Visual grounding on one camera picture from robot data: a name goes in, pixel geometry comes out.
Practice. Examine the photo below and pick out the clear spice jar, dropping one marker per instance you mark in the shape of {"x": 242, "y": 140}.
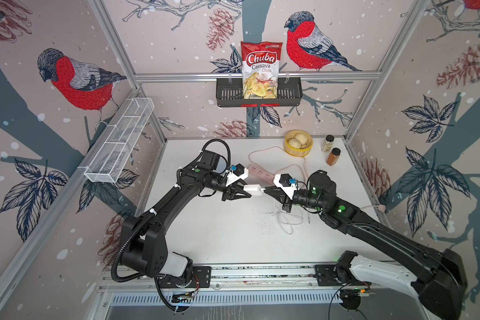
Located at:
{"x": 327, "y": 145}

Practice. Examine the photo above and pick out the brown spice jar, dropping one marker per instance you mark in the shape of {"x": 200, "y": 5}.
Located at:
{"x": 333, "y": 156}

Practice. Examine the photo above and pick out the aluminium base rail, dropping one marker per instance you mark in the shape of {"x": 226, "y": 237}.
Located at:
{"x": 271, "y": 284}

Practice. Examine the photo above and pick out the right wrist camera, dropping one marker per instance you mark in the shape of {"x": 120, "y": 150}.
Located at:
{"x": 286, "y": 183}

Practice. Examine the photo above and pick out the white wire mesh shelf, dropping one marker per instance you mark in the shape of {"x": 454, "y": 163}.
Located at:
{"x": 112, "y": 156}

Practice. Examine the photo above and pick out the black wall basket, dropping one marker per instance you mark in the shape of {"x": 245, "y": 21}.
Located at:
{"x": 229, "y": 93}

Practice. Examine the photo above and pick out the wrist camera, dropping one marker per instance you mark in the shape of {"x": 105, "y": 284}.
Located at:
{"x": 286, "y": 183}
{"x": 236, "y": 173}

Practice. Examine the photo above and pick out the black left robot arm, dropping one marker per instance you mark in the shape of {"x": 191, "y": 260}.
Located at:
{"x": 143, "y": 250}

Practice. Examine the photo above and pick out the pink power strip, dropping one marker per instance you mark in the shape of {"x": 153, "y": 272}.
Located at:
{"x": 260, "y": 174}

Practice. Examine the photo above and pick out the left bun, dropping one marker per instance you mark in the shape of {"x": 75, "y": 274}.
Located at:
{"x": 295, "y": 143}

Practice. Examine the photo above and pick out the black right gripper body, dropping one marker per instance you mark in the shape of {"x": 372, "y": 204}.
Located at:
{"x": 299, "y": 200}

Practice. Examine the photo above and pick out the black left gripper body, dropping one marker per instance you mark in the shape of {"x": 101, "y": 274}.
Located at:
{"x": 228, "y": 192}

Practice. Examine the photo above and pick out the white USB charger adapter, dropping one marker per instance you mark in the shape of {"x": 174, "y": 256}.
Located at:
{"x": 253, "y": 189}

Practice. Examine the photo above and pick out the yellow bowl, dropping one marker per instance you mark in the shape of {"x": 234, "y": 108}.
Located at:
{"x": 304, "y": 151}

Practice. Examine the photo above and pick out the Chuba cassava chips bag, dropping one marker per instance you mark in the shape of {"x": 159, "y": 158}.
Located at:
{"x": 260, "y": 69}

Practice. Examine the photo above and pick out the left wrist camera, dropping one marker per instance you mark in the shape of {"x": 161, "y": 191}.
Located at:
{"x": 236, "y": 173}

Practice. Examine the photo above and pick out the right bun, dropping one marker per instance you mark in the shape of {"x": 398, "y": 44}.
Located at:
{"x": 302, "y": 138}

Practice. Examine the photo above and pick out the bun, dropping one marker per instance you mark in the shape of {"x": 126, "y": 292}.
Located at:
{"x": 302, "y": 138}
{"x": 295, "y": 143}

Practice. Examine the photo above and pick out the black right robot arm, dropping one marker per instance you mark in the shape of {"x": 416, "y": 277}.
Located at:
{"x": 437, "y": 279}

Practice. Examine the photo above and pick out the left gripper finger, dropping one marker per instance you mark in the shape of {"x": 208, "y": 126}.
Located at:
{"x": 236, "y": 195}
{"x": 237, "y": 186}

